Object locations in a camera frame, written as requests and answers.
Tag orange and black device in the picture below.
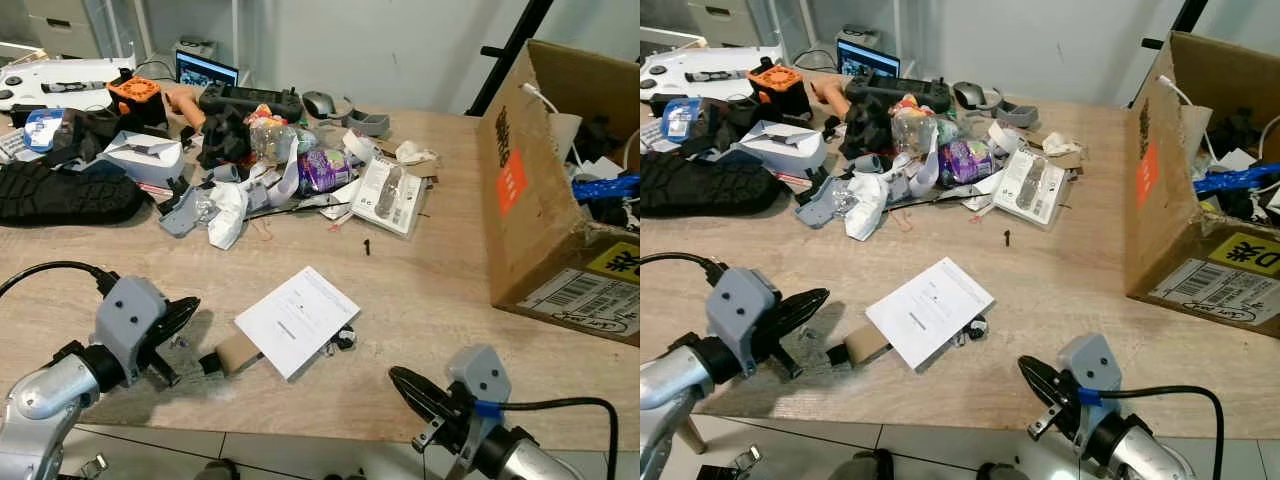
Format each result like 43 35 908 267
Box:
108 74 167 127
745 63 807 117

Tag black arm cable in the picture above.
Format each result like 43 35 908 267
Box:
1078 385 1226 480
640 251 727 287
0 261 121 298
475 397 619 480

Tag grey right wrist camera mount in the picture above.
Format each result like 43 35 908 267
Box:
447 345 513 426
1058 333 1123 431

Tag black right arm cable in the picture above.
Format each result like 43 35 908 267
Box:
475 397 619 480
1078 385 1226 480

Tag black remote controller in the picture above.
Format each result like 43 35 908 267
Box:
198 84 304 122
845 75 954 112

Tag white product box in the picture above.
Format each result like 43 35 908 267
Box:
100 130 187 188
738 120 829 179

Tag crumpled white paper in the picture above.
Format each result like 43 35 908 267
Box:
205 182 250 251
845 172 891 242

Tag small brown cardboard piece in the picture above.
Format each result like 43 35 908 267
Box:
828 322 893 369
200 330 263 378

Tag white cable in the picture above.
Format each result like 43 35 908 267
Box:
520 82 583 167
1160 74 1217 161

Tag black rubber shoe sole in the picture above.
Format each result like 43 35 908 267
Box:
0 160 146 227
640 150 786 219

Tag white blister package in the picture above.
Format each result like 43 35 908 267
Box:
350 157 429 237
992 148 1069 227

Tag blue plastic piece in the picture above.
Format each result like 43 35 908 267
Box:
572 172 641 202
1192 163 1280 197

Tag purple snack wrapper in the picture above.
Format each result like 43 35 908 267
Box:
298 148 352 194
938 138 997 187

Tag black crumpled plastic part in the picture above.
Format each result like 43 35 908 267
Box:
843 98 897 162
198 105 253 169

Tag large brown cardboard box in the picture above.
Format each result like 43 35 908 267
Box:
475 40 641 346
1125 30 1280 336

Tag white printed paper sheet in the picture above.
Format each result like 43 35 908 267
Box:
865 257 996 372
234 266 361 382

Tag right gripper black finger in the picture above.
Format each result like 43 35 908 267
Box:
1019 357 1079 398
389 370 446 419
1019 360 1071 411
389 368 453 406

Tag small lit screen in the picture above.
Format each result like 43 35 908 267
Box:
836 40 901 79
175 50 240 89

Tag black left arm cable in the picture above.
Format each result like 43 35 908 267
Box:
640 251 727 287
0 261 121 298

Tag crumpled beige paper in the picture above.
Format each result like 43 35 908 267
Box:
394 140 442 168
1039 130 1087 162

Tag black slanted pole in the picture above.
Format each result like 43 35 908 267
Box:
1130 0 1212 107
465 0 557 117

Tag tan rounded handle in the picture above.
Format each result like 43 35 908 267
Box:
164 85 208 128
814 78 852 117

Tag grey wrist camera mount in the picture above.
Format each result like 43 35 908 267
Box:
447 345 513 426
95 275 169 386
706 267 781 376
1058 333 1123 431

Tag blue and white packet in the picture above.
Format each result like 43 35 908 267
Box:
24 108 67 154
662 98 702 144

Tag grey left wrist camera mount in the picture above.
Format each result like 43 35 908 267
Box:
95 275 169 386
706 267 781 376

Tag white flat device case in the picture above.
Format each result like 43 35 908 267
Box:
0 56 137 112
640 45 784 102

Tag clear plastic bottle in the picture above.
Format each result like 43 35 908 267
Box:
890 100 947 157
247 105 303 163

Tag grey drawer cabinet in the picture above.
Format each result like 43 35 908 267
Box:
685 0 747 47
24 0 102 57

